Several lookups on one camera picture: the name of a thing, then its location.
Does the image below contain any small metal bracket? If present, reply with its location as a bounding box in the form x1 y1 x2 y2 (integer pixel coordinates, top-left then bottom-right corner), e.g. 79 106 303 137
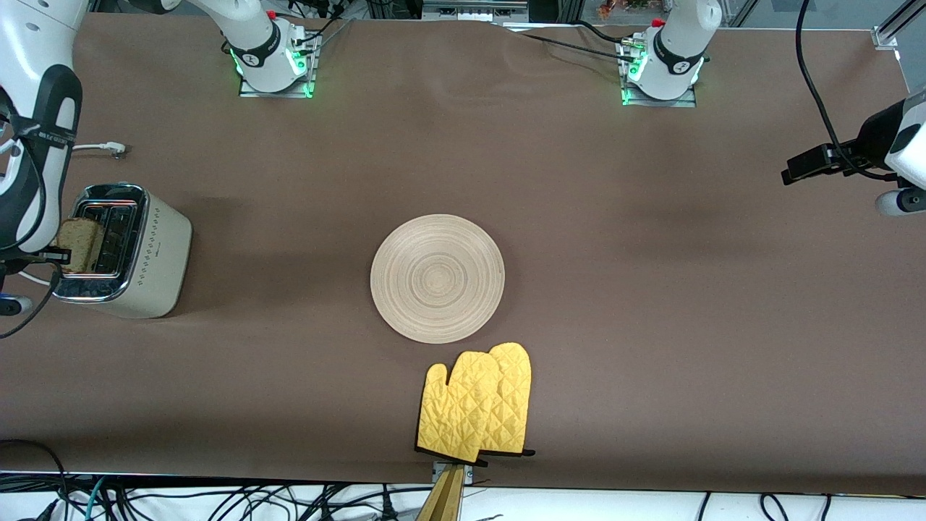
432 462 475 486

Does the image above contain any long black base cable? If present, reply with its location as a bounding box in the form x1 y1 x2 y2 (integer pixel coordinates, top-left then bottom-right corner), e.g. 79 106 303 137
517 33 637 64

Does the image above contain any wooden post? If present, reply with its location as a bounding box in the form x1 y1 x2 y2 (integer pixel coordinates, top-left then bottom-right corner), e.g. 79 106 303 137
416 465 465 521

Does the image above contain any round wooden plate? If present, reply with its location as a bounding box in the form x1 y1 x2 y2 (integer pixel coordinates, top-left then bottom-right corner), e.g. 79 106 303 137
370 214 506 344

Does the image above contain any short black base cable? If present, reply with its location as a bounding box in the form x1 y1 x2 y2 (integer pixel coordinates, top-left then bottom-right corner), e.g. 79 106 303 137
575 20 624 44

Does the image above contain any cream and chrome toaster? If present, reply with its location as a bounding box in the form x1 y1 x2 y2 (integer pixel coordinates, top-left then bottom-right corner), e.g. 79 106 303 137
49 182 193 320

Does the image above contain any black cable tangle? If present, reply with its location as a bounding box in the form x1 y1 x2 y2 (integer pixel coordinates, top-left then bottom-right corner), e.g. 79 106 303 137
0 438 435 521

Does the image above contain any teal cable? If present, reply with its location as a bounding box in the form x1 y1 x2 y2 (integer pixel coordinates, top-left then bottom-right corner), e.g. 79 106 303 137
85 478 109 521

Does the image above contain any brown bread slice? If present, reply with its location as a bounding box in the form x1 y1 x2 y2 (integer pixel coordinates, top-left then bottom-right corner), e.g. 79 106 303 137
58 217 104 274

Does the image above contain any white toaster power cable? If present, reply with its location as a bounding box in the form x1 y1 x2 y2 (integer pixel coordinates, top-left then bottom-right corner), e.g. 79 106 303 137
14 141 128 285

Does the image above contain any yellow quilted oven mitt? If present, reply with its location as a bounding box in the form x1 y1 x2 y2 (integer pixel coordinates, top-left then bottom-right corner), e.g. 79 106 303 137
416 351 501 464
481 342 537 458

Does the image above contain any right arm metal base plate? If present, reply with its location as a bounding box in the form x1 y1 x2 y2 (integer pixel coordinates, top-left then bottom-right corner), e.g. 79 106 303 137
239 33 320 98

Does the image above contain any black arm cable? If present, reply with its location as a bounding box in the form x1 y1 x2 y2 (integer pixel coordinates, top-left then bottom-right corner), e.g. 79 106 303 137
0 94 60 339
795 0 898 182

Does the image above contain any grey aluminium frame rail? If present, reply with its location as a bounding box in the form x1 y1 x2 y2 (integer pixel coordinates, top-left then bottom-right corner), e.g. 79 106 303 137
422 0 529 21

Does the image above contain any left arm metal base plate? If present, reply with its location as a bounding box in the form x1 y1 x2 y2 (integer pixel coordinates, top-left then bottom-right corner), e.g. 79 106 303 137
621 40 699 108

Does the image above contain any brown table cover sheet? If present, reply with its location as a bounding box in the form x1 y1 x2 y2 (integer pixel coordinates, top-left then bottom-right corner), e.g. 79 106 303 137
0 11 926 497

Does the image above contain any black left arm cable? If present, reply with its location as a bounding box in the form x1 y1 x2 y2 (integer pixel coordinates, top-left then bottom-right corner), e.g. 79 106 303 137
795 0 898 182

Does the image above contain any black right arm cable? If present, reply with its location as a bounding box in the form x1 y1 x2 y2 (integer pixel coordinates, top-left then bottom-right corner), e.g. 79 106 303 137
0 94 60 339

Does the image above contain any black right base cable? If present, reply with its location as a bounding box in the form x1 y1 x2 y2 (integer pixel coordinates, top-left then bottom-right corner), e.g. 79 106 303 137
293 0 347 48

